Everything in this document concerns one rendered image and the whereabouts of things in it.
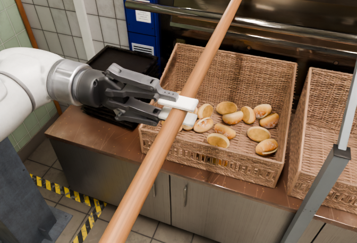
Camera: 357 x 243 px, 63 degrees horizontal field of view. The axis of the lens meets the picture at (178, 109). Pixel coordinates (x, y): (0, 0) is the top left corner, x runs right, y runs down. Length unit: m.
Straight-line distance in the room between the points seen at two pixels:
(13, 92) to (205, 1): 0.94
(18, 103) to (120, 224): 0.31
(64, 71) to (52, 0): 1.16
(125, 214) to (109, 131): 0.98
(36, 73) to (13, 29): 1.28
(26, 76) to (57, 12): 1.16
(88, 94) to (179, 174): 0.70
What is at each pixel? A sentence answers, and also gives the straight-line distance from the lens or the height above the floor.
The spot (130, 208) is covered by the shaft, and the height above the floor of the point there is 1.20.
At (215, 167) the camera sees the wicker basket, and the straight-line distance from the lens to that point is 1.18.
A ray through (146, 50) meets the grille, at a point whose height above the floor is 0.77.
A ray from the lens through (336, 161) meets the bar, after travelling 0.90.
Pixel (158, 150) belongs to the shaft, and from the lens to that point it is 0.47.
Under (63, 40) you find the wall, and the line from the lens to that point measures 1.85.
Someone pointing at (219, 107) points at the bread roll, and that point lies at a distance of 1.38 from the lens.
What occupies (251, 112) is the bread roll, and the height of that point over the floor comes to 0.65.
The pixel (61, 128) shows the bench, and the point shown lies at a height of 0.58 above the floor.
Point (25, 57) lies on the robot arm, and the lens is 0.66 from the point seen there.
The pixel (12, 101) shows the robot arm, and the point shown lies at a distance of 0.60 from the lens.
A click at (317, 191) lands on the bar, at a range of 1.01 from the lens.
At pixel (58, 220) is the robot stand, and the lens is 1.86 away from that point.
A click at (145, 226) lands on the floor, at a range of 1.74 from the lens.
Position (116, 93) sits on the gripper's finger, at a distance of 0.57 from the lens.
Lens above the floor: 1.56
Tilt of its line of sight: 43 degrees down
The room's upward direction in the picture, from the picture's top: straight up
